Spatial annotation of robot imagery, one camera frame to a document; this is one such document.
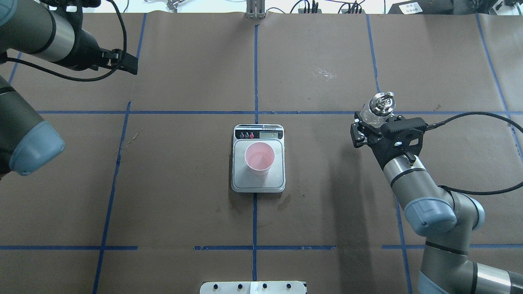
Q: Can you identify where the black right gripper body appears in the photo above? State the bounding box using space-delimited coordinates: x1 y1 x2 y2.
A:
370 118 427 170

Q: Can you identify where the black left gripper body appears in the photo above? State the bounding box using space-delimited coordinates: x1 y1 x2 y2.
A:
82 39 123 69

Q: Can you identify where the glass sauce bottle steel spout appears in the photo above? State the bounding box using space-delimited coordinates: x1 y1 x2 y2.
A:
360 91 395 128

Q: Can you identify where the pink paper cup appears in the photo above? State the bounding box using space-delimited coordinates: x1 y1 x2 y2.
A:
244 142 276 176

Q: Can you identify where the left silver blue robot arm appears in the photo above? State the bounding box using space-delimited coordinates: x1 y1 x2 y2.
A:
0 0 138 177

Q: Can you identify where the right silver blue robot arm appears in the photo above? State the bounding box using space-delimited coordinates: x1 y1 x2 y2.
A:
351 111 523 294

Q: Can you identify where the silver digital kitchen scale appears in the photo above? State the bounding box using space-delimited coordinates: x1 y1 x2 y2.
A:
230 124 286 194

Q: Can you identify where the black box white label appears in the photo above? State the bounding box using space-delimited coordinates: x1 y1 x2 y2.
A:
387 0 454 15

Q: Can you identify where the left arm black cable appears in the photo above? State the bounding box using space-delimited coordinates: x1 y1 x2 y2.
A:
4 0 128 82

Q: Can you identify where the aluminium frame post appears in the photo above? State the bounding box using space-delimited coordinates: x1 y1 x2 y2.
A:
246 0 266 19

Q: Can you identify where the white pedestal column base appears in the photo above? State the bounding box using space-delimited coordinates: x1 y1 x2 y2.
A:
199 281 308 294

